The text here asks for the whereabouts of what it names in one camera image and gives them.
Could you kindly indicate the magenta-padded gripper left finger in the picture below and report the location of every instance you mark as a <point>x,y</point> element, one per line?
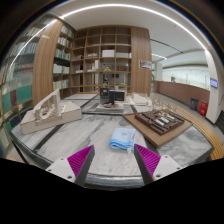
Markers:
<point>80,161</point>

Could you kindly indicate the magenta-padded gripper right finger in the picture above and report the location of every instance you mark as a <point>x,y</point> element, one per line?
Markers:
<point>150,160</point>

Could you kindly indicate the light blue cartoon-print towel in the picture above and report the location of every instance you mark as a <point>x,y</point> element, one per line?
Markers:
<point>121,138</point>

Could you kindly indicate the dark brown model on wooden board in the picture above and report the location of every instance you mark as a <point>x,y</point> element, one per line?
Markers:
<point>160,125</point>

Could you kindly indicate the white architectural model on base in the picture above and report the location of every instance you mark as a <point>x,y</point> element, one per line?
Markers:
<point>50,115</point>

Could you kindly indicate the small white building model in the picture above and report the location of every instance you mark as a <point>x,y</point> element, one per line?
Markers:
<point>140,99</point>

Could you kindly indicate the grey model base slab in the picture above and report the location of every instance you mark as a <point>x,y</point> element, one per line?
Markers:
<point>110,107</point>

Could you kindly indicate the curved wooden slatted bench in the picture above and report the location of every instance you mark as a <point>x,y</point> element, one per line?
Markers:
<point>208,133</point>

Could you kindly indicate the dark grey bin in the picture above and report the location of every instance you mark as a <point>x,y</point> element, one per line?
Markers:
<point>194,104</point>

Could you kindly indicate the red bin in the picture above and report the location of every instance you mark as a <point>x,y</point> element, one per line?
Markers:
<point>204,108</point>

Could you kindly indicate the wooden shelf unit with books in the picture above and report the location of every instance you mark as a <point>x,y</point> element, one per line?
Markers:
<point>100,56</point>

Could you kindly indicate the curved ceiling light strip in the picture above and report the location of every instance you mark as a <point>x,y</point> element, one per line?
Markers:
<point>133,7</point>

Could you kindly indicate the wooden stick frame model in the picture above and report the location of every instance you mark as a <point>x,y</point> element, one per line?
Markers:
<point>163,104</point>

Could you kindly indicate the wall bookcase with green books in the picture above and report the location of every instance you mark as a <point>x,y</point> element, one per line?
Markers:
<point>16,90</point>

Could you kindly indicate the wall poster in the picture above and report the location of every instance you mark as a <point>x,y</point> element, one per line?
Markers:
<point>145,64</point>

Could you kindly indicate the wall-mounted screen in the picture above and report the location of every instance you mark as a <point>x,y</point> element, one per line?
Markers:
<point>214,82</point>

